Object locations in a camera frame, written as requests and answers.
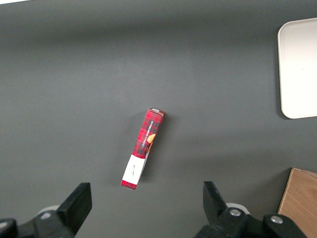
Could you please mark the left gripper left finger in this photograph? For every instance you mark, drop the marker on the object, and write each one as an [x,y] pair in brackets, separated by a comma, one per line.
[71,210]

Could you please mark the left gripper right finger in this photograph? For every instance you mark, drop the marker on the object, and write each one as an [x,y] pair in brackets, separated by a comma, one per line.
[218,218]

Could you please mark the wooden two-drawer cabinet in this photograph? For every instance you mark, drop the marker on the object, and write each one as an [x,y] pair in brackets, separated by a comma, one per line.
[301,196]

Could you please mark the beige rectangular tray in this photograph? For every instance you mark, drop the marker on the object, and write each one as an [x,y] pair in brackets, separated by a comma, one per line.
[299,69]

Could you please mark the red plaid shortbread box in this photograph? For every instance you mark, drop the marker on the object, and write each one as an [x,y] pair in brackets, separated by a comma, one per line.
[146,138]

